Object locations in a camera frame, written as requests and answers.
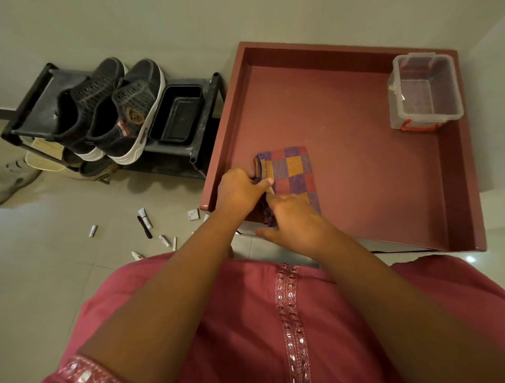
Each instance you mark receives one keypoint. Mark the person's left hand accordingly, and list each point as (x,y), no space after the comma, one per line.
(238,193)

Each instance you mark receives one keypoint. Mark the person's right hand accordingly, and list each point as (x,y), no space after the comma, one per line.
(300,225)

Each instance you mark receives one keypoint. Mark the white square sachet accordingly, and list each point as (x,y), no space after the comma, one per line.
(193,214)

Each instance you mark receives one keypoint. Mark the purple orange checked cloth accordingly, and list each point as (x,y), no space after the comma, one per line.
(292,165)

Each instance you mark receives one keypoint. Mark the short white tube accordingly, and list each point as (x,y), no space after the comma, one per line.
(165,241)

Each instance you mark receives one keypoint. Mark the red tray table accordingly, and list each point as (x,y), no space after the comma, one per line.
(375,165)

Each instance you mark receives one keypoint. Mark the white tube with black cap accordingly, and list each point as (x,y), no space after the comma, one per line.
(145,219)

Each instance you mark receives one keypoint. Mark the white dropper bottle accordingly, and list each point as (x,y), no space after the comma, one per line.
(137,255)

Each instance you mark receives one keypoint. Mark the dark grey sneaker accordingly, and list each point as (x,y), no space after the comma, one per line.
(87,102)
(134,114)

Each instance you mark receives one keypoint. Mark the lone white battery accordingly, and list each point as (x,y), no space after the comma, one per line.
(92,231)

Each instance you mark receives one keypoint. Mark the clear plastic box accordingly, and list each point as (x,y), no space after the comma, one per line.
(426,90)

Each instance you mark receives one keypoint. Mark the black shoe rack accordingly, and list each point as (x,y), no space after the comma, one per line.
(43,98)

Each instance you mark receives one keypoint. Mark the person's right forearm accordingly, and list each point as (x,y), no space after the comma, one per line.
(402,315)

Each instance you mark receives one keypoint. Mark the person's left forearm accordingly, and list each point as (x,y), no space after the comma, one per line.
(165,307)

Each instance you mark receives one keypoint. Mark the black plastic tray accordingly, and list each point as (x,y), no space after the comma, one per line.
(175,114)

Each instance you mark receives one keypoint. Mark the pink embroidered tunic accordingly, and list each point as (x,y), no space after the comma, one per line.
(252,335)

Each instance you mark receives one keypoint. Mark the olive brown sandal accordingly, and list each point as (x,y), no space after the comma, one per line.
(98,169)

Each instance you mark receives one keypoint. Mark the beige slipper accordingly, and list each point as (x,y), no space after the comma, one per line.
(45,158)

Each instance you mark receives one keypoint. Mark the grey green clog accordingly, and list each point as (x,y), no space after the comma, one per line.
(17,179)

